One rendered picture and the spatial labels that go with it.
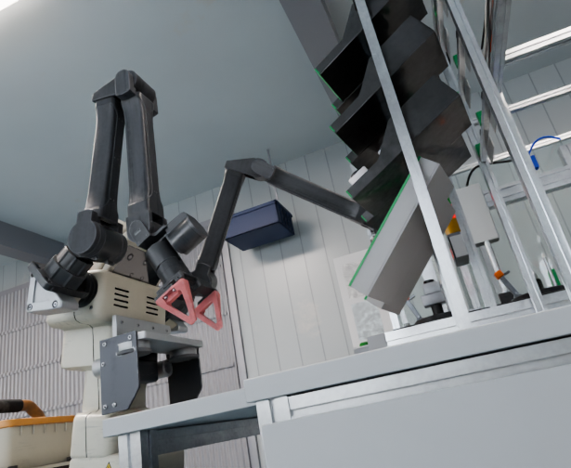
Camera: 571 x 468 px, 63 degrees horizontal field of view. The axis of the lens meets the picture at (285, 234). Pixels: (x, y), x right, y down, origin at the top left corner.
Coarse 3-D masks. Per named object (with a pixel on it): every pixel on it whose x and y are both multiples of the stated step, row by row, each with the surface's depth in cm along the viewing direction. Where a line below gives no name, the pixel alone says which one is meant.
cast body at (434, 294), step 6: (426, 282) 130; (432, 282) 129; (438, 282) 128; (426, 288) 129; (432, 288) 129; (438, 288) 128; (426, 294) 129; (432, 294) 128; (438, 294) 127; (426, 300) 128; (432, 300) 128; (438, 300) 127; (444, 300) 126; (426, 306) 129
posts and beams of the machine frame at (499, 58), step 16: (496, 0) 172; (496, 16) 178; (496, 32) 184; (560, 32) 195; (496, 48) 192; (512, 48) 201; (528, 48) 198; (544, 48) 198; (496, 64) 202; (496, 80) 212; (528, 160) 208; (544, 192) 202
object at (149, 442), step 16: (144, 432) 80; (160, 432) 84; (176, 432) 88; (192, 432) 93; (208, 432) 98; (224, 432) 105; (240, 432) 111; (256, 432) 118; (128, 448) 79; (144, 448) 79; (160, 448) 83; (176, 448) 87; (128, 464) 78; (144, 464) 77
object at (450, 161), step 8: (456, 144) 104; (464, 144) 106; (448, 152) 105; (456, 152) 107; (464, 152) 109; (440, 160) 106; (448, 160) 108; (456, 160) 110; (464, 160) 112; (448, 168) 111; (456, 168) 113; (448, 176) 114; (384, 208) 108; (368, 216) 108; (376, 216) 108; (384, 216) 111; (376, 224) 111
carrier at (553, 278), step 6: (546, 258) 118; (546, 264) 117; (552, 270) 120; (552, 276) 116; (540, 282) 120; (552, 282) 116; (558, 282) 118; (540, 288) 120; (546, 288) 114; (552, 288) 114; (558, 288) 114; (564, 288) 115; (516, 294) 122; (522, 294) 118; (528, 294) 116; (516, 300) 111
